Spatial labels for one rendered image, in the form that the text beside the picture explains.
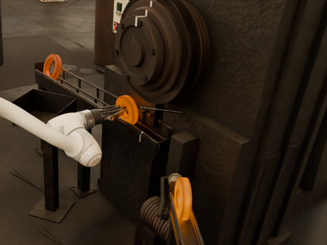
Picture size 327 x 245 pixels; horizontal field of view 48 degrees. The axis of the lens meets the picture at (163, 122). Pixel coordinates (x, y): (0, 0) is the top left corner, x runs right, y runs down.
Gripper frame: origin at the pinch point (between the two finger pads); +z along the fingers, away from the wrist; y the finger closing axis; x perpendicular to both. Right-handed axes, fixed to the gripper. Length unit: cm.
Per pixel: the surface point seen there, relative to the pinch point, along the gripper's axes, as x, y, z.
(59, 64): -4, -80, 4
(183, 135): 3.4, 39.7, 0.9
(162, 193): -18.1, 44.8, -12.9
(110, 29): -34, -226, 142
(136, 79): 24.6, 19.9, -10.2
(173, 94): 21.4, 34.4, -1.9
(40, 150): -75, -94, -8
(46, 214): -74, -29, -34
